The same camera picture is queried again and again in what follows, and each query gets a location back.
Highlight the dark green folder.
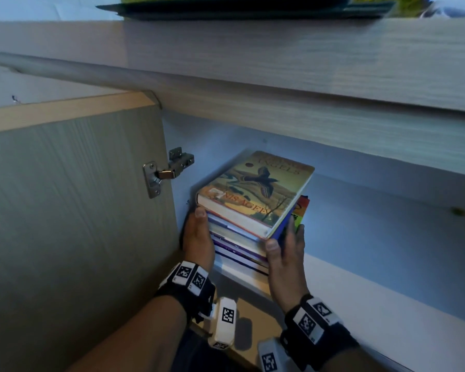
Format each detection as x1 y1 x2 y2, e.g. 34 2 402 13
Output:
97 0 396 21

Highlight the green moss wall panel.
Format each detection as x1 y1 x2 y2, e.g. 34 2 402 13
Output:
120 0 433 18

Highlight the thick yellow bird cover book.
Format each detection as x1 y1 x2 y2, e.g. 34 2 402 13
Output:
195 150 315 240

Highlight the black metal door hinge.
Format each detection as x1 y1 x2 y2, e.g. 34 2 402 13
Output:
142 147 195 199

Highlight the person's right forearm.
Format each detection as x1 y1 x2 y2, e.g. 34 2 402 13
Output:
331 344 388 372

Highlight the white cabinet door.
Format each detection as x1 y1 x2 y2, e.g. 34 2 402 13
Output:
0 90 181 372

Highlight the black marker wristband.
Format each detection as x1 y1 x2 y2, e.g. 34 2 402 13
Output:
280 293 360 370
154 260 216 324

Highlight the person's left forearm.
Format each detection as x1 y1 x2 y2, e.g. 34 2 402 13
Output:
68 294 189 372

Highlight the person's right hand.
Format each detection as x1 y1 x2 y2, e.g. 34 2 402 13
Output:
264 223 310 314

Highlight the colourful striped book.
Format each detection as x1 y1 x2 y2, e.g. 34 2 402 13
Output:
290 195 310 230

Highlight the person's left hand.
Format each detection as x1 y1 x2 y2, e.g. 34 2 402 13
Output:
182 206 216 272

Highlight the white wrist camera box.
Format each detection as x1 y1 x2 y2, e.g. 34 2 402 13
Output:
257 336 291 372
207 297 238 350

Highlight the blue book large white lettering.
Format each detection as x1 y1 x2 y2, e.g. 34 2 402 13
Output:
209 222 268 256

